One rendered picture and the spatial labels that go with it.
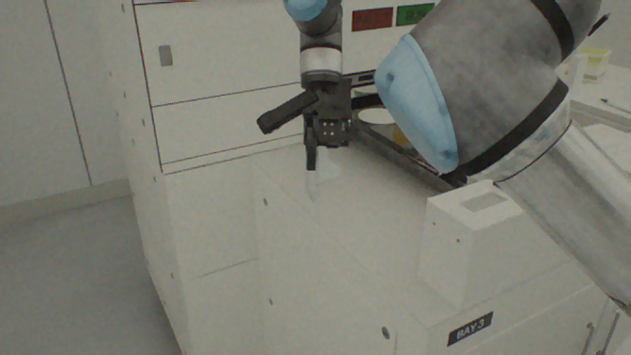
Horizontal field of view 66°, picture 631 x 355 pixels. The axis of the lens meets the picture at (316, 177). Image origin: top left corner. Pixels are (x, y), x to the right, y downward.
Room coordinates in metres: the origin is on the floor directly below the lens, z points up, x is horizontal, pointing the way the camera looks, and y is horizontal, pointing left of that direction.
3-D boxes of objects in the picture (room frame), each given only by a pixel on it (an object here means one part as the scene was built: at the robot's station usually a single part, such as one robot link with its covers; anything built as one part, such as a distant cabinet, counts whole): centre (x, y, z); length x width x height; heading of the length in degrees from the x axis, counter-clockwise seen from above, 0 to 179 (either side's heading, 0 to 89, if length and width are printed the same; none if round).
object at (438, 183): (0.93, -0.22, 0.84); 0.50 x 0.02 x 0.03; 30
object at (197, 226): (1.44, 0.15, 0.41); 0.82 x 0.71 x 0.82; 120
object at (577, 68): (1.07, -0.56, 1.03); 0.06 x 0.04 x 0.13; 30
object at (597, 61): (1.17, -0.66, 1.00); 0.07 x 0.07 x 0.07; 48
